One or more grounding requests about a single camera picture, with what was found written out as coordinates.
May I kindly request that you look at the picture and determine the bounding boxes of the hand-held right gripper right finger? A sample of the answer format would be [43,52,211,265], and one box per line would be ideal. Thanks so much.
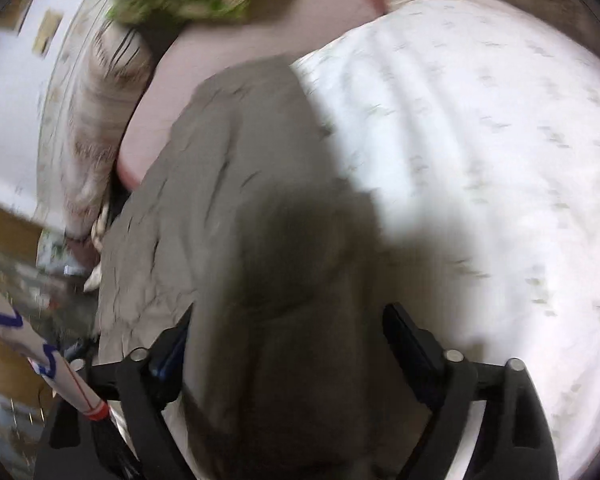
[382,302,561,480]

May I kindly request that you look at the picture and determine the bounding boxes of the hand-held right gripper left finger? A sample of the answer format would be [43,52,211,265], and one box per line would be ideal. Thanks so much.
[47,305,197,480]

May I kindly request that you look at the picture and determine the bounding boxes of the olive quilted jacket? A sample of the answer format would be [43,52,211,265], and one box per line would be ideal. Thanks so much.
[95,55,431,480]

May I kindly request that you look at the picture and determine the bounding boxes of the striped floral pillow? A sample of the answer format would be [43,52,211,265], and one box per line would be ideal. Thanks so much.
[36,22,157,243]

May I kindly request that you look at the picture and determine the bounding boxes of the pink bed sheet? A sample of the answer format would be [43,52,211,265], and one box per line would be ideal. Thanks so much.
[117,0,406,191]

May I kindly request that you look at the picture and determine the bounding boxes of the white printed tube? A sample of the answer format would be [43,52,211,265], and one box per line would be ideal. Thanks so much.
[0,260,112,422]

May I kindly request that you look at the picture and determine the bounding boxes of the floral printed bag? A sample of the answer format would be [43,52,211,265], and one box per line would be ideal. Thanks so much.
[35,232,101,283]

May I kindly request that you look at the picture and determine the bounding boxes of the white leaf print duvet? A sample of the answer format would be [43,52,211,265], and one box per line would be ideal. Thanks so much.
[290,0,600,480]

